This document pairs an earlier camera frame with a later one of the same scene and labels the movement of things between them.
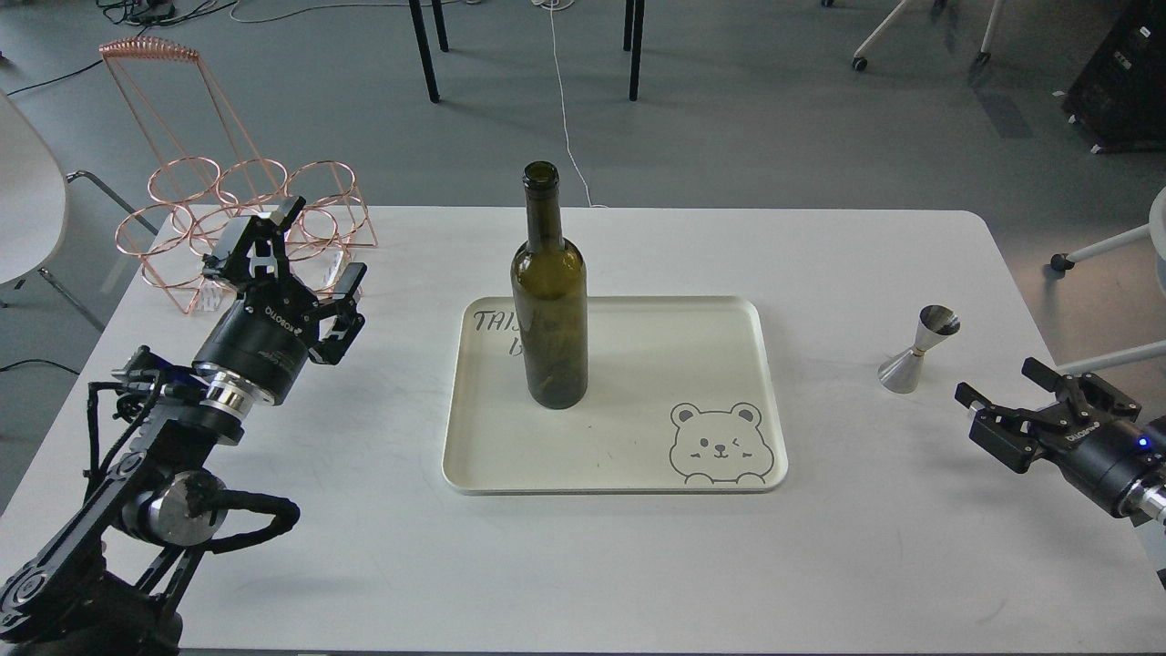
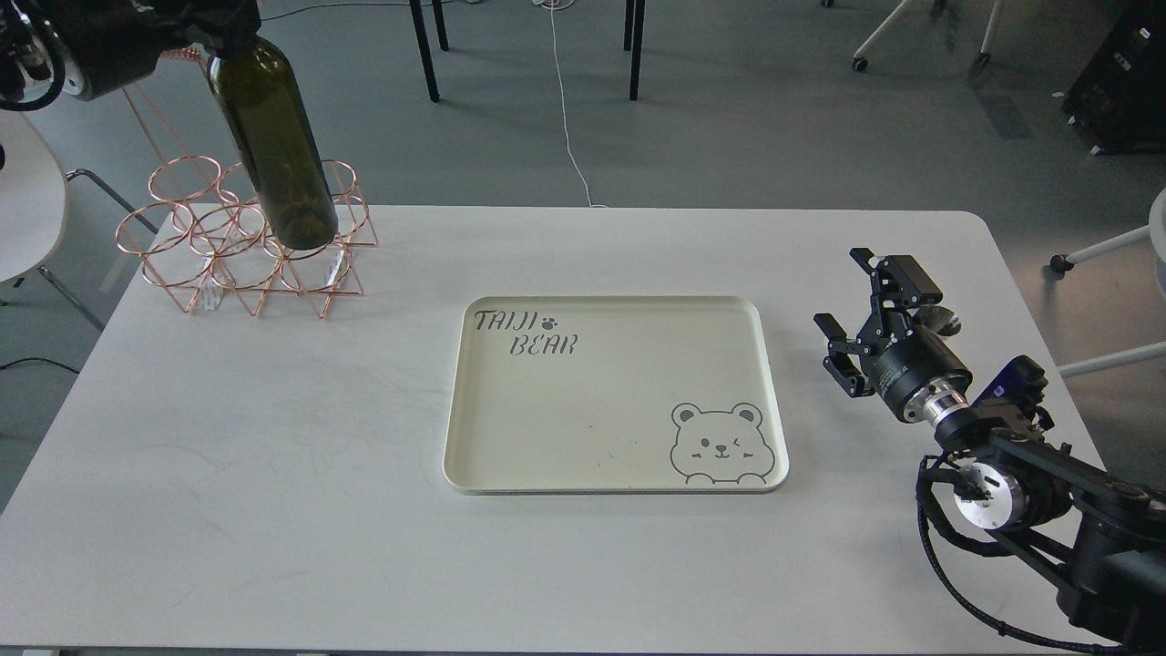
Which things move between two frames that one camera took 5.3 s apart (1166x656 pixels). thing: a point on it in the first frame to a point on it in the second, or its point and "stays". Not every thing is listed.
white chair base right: (1155, 231) stays
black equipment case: (1119, 94) stays
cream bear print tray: (683, 396) stays
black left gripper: (260, 341) to (113, 43)
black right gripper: (1105, 456) to (922, 378)
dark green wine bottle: (550, 299) to (259, 95)
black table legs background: (629, 14) stays
